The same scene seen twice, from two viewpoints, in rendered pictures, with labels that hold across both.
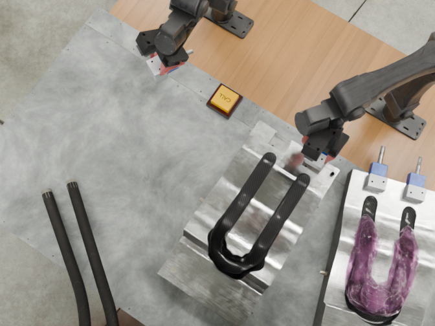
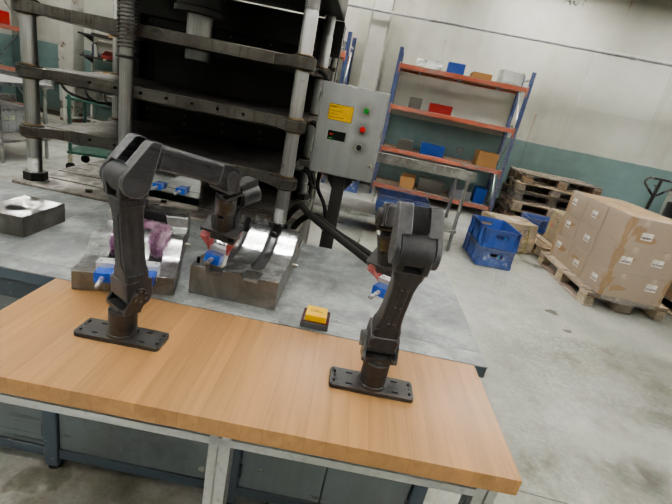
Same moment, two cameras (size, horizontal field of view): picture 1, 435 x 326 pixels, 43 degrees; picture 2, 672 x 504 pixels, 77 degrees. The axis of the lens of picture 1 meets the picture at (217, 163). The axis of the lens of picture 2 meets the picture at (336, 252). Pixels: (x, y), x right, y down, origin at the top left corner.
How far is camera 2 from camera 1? 188 cm
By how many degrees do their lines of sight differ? 83
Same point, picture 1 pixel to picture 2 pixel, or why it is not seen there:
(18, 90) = not seen: outside the picture
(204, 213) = (291, 236)
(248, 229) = (256, 235)
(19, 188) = not seen: hidden behind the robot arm
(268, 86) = (278, 338)
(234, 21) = (351, 378)
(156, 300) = not seen: hidden behind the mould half
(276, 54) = (285, 364)
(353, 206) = (169, 262)
